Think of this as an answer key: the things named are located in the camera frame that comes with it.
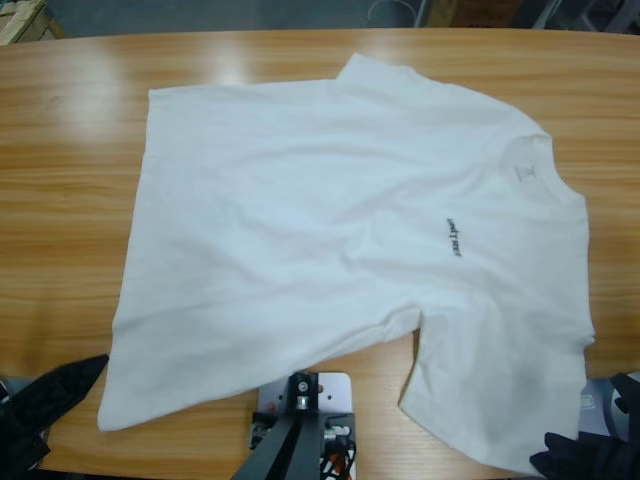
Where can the yellow box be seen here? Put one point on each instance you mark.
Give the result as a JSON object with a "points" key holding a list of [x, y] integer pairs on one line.
{"points": [[444, 12]]}

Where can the grey metal frame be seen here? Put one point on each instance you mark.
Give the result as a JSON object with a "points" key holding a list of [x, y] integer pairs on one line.
{"points": [[615, 15]]}

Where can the brown cardboard box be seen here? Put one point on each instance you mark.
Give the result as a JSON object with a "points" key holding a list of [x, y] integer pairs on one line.
{"points": [[485, 12]]}

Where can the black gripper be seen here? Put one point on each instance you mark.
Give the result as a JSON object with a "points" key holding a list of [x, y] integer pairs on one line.
{"points": [[605, 460], [20, 430]]}

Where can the black clamp block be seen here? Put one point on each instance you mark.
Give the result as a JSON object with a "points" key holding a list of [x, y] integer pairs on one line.
{"points": [[341, 431]]}

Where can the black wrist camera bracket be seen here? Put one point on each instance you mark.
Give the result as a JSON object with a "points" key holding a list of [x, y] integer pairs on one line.
{"points": [[627, 392]]}

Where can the white mount plate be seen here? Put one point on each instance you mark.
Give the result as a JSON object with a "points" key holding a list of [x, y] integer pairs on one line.
{"points": [[335, 392]]}

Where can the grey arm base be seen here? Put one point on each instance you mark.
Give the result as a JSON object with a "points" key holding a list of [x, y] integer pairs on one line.
{"points": [[600, 410]]}

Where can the white t-shirt with small print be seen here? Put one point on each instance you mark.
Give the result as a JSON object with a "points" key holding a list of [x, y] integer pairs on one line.
{"points": [[300, 225]]}

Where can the cardboard boxes stack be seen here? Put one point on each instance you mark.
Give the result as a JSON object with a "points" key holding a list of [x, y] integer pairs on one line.
{"points": [[25, 20]]}

